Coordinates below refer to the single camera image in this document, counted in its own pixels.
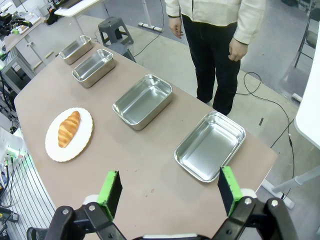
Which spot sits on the green-padded right gripper left finger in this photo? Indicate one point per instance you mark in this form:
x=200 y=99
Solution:
x=110 y=192

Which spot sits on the green-padded right gripper right finger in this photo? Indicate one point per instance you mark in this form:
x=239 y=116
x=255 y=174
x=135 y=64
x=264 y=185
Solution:
x=228 y=187

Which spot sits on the person's right forearm cream sleeve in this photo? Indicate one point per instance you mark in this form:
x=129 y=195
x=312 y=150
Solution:
x=172 y=7

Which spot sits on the person's left forearm cream sleeve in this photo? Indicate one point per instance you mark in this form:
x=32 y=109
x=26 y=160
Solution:
x=250 y=22

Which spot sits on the large shallow steel container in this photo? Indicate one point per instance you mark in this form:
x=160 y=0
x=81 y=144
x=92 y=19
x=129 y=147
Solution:
x=210 y=147

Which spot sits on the large deep steel container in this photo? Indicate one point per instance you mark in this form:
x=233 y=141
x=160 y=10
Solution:
x=140 y=102

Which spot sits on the small deep steel container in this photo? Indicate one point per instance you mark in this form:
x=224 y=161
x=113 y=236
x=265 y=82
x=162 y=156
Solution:
x=93 y=67
x=75 y=50

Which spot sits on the person's left hand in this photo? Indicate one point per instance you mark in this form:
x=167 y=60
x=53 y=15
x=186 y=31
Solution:
x=236 y=51

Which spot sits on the person's right hand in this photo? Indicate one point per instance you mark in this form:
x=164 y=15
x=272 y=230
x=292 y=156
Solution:
x=175 y=27

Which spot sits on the white round scalloped plate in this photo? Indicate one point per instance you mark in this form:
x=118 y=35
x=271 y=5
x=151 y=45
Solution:
x=75 y=147

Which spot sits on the white table foot bar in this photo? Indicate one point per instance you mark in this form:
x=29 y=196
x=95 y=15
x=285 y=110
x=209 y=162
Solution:
x=287 y=186

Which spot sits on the small black floor strip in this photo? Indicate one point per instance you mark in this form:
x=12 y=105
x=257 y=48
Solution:
x=261 y=121

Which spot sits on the golden brown croissant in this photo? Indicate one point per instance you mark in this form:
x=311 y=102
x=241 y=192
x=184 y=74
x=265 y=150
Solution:
x=68 y=128

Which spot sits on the white slotted base panel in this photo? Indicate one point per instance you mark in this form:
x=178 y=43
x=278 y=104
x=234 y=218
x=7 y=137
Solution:
x=27 y=187

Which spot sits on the small white floor socket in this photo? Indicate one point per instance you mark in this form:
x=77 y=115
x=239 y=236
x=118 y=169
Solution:
x=296 y=97

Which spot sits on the white side table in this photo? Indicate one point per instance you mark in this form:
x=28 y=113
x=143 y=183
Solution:
x=310 y=107

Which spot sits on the person's black trouser legs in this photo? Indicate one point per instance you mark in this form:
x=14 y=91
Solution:
x=215 y=62

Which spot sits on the grey plastic step stool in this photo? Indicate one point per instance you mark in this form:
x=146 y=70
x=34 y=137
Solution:
x=122 y=50
x=113 y=28

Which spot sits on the white power strip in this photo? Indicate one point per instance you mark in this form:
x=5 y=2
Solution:
x=150 y=26

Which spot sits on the black folding chair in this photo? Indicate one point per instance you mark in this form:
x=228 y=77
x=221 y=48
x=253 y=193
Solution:
x=308 y=35

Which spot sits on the person's cream jacket torso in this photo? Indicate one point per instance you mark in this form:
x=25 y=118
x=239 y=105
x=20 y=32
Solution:
x=212 y=11

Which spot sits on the brown wooden board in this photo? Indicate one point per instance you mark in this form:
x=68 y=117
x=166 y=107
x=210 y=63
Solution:
x=22 y=35

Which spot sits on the black bag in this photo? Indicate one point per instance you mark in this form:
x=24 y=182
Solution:
x=53 y=17

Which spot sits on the white desk leg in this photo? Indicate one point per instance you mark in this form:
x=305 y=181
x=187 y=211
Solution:
x=145 y=11

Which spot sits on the white desk top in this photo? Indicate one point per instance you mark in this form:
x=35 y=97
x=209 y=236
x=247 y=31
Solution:
x=77 y=7

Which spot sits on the black and green robot gripper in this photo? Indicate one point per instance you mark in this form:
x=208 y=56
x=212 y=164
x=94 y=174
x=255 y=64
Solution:
x=12 y=23

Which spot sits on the aluminium profile frame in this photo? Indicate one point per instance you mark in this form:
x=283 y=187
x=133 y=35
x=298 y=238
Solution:
x=15 y=72

